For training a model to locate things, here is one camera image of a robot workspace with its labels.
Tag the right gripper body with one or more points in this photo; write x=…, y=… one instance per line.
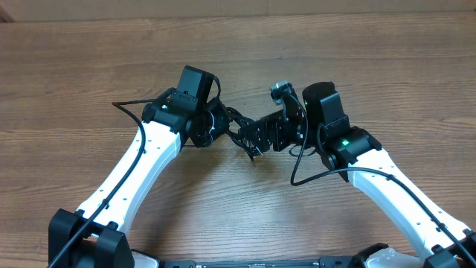
x=285, y=134

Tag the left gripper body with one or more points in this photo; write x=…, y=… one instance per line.
x=214, y=118

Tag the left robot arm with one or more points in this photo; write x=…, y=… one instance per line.
x=95, y=235

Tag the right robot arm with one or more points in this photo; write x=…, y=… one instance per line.
x=319, y=121

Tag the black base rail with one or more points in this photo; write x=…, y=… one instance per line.
x=322, y=262

